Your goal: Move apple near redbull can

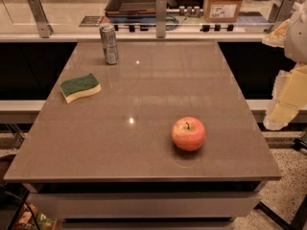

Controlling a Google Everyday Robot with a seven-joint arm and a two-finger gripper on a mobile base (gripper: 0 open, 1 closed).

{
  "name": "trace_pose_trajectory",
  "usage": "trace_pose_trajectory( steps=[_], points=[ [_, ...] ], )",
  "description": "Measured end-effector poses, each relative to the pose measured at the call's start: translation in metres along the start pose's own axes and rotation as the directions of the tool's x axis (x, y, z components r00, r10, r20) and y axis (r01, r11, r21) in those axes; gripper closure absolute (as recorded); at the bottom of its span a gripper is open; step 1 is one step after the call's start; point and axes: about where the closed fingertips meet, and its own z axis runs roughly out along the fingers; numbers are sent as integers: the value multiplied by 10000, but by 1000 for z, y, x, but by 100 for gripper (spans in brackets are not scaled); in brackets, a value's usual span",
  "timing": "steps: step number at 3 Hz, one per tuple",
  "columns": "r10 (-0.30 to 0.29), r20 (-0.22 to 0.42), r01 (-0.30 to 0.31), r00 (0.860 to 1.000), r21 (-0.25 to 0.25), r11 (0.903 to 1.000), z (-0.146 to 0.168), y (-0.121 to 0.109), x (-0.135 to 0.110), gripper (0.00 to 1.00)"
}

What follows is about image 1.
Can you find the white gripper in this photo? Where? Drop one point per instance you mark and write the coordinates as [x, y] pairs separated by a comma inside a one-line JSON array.
[[296, 37]]

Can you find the red apple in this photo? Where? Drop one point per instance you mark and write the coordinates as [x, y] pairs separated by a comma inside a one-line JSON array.
[[188, 133]]

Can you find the silver blue redbull can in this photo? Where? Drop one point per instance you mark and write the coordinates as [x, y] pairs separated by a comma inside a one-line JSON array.
[[108, 37]]

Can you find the brown cardboard box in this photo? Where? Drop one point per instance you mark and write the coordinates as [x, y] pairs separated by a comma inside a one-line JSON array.
[[221, 10]]

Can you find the dark open tray box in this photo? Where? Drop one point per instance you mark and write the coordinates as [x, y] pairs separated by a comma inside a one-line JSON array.
[[121, 7]]

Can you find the green yellow sponge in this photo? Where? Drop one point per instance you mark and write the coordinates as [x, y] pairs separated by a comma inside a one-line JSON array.
[[80, 87]]

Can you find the grey table drawer cabinet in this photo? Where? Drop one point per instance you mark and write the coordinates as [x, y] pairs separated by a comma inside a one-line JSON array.
[[145, 211]]

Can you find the snack bags in bin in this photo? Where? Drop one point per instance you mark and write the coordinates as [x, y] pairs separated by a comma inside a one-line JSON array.
[[30, 218]]

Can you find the right metal glass bracket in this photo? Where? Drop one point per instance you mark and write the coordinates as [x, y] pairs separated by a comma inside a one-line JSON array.
[[281, 11]]

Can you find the metal glass bracket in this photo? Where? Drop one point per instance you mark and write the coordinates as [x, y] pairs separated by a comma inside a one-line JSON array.
[[281, 11], [161, 7], [43, 26]]

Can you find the middle metal glass bracket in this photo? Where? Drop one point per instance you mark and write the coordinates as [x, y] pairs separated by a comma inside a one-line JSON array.
[[161, 7]]

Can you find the left metal glass bracket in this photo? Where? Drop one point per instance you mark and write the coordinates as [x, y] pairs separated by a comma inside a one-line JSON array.
[[43, 26]]

